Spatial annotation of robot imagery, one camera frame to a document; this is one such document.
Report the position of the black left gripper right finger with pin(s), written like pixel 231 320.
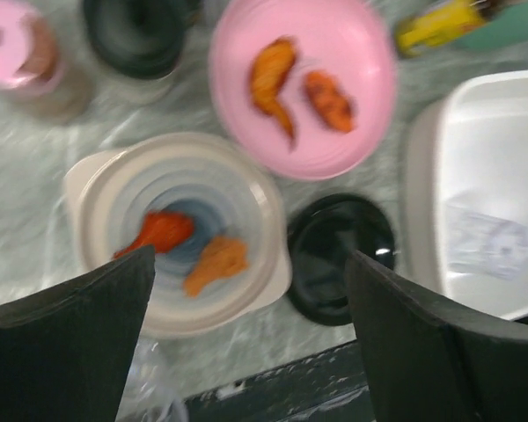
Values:
pixel 428 358

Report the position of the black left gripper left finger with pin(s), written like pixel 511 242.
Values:
pixel 65 352

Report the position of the clear drinking glass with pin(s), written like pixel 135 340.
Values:
pixel 149 395

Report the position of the beige bowl with handles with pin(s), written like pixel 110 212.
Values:
pixel 108 194

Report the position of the red chicken drumstick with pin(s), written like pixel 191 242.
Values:
pixel 163 230

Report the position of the black plate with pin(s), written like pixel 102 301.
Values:
pixel 321 238

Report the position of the orange fried nugget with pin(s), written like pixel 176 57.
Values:
pixel 223 257

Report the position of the white plastic tray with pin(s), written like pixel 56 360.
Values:
pixel 465 195

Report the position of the red fried chicken piece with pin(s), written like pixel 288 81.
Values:
pixel 329 101

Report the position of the pink lid spice jar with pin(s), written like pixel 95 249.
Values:
pixel 35 75

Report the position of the pink plate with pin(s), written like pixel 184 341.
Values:
pixel 347 40

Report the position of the black lid seasoning jar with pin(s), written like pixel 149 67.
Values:
pixel 137 44

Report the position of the orange chicken wing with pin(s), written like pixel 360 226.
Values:
pixel 268 74

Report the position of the yellow label sauce bottle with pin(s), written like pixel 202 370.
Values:
pixel 442 23

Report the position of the green plastic trash bin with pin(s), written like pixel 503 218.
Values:
pixel 509 28

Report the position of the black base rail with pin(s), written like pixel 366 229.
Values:
pixel 326 386

